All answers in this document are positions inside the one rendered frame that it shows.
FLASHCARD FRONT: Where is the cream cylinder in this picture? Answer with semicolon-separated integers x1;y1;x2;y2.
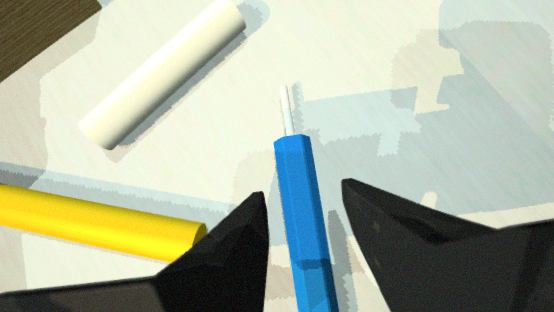
78;0;246;150

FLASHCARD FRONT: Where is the yellow cylinder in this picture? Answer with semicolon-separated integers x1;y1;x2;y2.
0;183;206;263

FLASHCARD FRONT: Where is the blue stylus with grey tip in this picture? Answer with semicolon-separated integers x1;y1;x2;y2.
273;85;339;312

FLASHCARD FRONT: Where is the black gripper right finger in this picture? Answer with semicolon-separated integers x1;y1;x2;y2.
341;178;554;312

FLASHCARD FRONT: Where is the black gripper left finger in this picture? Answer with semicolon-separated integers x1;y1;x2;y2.
0;191;269;312

